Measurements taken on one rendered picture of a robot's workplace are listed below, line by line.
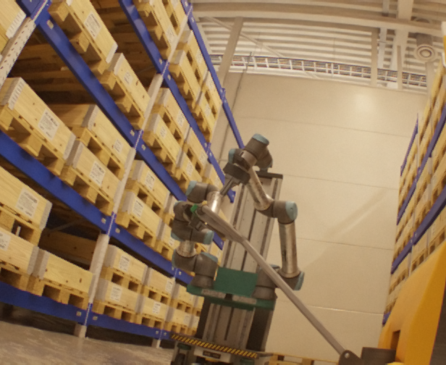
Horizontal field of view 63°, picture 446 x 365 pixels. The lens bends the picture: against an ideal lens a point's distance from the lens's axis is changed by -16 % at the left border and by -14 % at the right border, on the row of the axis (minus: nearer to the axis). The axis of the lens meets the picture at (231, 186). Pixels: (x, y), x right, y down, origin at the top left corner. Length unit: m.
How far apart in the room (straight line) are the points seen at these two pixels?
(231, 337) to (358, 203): 5.15
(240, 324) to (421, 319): 1.96
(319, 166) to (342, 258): 1.86
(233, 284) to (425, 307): 2.00
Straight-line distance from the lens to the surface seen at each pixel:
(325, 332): 1.85
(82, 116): 3.45
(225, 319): 3.30
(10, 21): 2.69
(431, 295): 1.55
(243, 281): 3.23
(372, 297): 7.52
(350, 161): 8.27
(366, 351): 1.84
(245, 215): 3.46
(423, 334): 1.53
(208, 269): 3.15
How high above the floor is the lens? 0.38
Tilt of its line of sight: 20 degrees up
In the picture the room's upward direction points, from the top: 14 degrees clockwise
